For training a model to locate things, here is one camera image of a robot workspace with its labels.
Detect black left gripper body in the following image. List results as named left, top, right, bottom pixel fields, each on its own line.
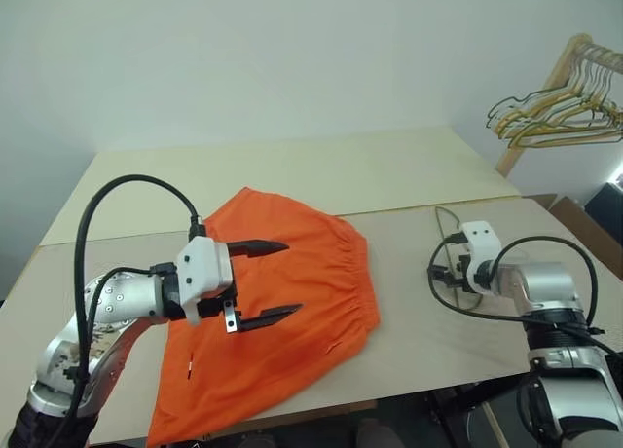
left=197, top=242, right=244, bottom=335

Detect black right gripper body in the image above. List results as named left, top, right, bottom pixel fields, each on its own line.
left=452, top=252, right=474, bottom=294

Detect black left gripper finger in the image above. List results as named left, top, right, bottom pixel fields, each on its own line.
left=228, top=240, right=291, bottom=261
left=237, top=303, right=305, bottom=334

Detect orange shorts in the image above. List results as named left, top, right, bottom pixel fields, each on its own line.
left=147, top=186, right=383, bottom=448

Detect brown cardboard box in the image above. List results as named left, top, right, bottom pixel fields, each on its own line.
left=533, top=193, right=623, bottom=274

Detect wooden stick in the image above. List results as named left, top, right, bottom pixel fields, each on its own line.
left=480, top=402, right=510, bottom=448

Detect black box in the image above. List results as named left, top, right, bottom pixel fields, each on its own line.
left=583, top=181, right=623, bottom=225

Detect wooden clothes rack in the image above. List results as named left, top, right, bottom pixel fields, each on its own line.
left=495, top=32, right=623, bottom=179

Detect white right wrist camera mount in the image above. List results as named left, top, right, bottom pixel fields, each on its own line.
left=460, top=220, right=503, bottom=294

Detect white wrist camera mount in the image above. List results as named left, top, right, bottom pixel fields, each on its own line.
left=175, top=237, right=235, bottom=327
left=460, top=220, right=503, bottom=294

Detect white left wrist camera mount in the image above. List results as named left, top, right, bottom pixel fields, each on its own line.
left=175, top=237, right=235, bottom=327

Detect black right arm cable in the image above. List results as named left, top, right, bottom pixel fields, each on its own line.
left=426, top=235, right=598, bottom=333

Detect dark green wire hanger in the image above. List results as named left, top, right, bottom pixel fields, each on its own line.
left=486, top=87, right=588, bottom=129

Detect yellow wire hanger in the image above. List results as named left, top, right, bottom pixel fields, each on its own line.
left=505, top=67, right=623, bottom=150
left=495, top=53, right=623, bottom=133

